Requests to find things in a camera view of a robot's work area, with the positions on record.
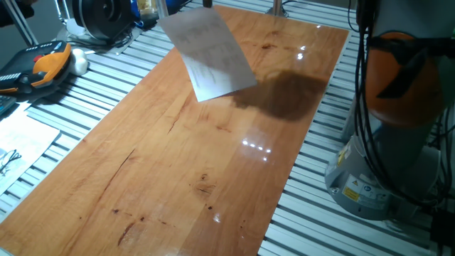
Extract orange black teach pendant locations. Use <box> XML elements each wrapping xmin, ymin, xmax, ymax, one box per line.
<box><xmin>0</xmin><ymin>40</ymin><xmax>73</xmax><ymax>95</ymax></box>

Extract black filament spool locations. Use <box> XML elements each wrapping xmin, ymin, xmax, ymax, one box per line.
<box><xmin>72</xmin><ymin>0</ymin><xmax>134</xmax><ymax>41</ymax></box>

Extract white rounded plastic object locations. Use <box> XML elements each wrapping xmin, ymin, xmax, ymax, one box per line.
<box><xmin>69</xmin><ymin>48</ymin><xmax>89</xmax><ymax>77</ymax></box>

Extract glossy wooden board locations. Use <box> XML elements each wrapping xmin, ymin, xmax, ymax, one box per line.
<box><xmin>0</xmin><ymin>4</ymin><xmax>351</xmax><ymax>256</ymax></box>

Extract black frame eyeglasses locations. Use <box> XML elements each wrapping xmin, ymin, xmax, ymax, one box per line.
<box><xmin>0</xmin><ymin>149</ymin><xmax>22</xmax><ymax>175</ymax></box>

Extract chrome metal stand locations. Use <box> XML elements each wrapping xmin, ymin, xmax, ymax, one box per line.
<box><xmin>53</xmin><ymin>0</ymin><xmax>72</xmax><ymax>35</ymax></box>

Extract white paper sheet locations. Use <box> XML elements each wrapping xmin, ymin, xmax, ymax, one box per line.
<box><xmin>157</xmin><ymin>6</ymin><xmax>258</xmax><ymax>103</ymax></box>

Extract metal post with round base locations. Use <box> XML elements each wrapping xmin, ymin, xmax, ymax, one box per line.
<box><xmin>265</xmin><ymin>0</ymin><xmax>289</xmax><ymax>18</ymax></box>

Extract aluminium post beside blue cloth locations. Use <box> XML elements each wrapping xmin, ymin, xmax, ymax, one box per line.
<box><xmin>155</xmin><ymin>0</ymin><xmax>170</xmax><ymax>21</ymax></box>

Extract black rounded object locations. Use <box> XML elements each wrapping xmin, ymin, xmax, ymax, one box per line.
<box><xmin>140</xmin><ymin>12</ymin><xmax>160</xmax><ymax>30</ymax></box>

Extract yellow plastic item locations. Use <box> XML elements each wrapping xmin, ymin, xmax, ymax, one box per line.
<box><xmin>136</xmin><ymin>0</ymin><xmax>157</xmax><ymax>12</ymax></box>

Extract printed white document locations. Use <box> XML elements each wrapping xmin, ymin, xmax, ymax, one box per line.
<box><xmin>0</xmin><ymin>102</ymin><xmax>61</xmax><ymax>196</ymax></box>

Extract black computer keyboard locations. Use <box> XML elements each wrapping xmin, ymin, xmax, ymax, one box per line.
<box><xmin>0</xmin><ymin>95</ymin><xmax>18</xmax><ymax>117</ymax></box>

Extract grey slanted metal post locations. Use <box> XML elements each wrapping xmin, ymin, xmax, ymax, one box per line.
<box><xmin>1</xmin><ymin>0</ymin><xmax>39</xmax><ymax>47</ymax></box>

